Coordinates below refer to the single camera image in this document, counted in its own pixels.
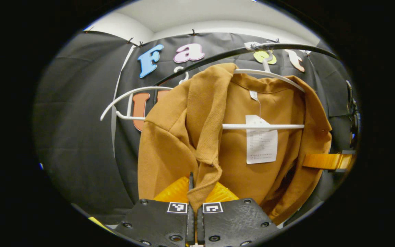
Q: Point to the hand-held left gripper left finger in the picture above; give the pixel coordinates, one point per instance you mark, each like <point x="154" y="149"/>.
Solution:
<point x="156" y="223"/>

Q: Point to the white plastic clothes hanger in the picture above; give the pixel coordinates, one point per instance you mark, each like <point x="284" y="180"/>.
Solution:
<point x="286" y="126"/>
<point x="129" y="93"/>

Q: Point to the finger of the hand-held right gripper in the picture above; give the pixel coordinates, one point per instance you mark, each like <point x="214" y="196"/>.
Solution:
<point x="324" y="161"/>

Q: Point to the brown jacket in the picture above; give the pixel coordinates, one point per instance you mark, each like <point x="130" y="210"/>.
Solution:
<point x="170" y="147"/>

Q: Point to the black clothes rack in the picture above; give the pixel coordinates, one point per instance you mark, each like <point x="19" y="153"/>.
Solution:
<point x="218" y="56"/>

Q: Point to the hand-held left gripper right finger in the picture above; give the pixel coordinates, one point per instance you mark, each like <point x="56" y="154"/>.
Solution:
<point x="231" y="223"/>

